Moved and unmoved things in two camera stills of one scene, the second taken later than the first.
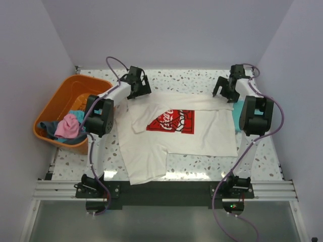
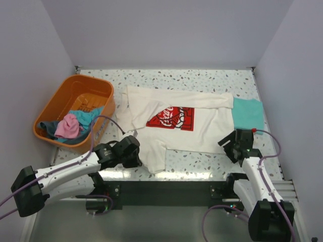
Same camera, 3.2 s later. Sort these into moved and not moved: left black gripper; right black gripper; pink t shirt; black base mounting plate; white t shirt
Moved: right black gripper; left black gripper; white t shirt
Not moved: black base mounting plate; pink t shirt
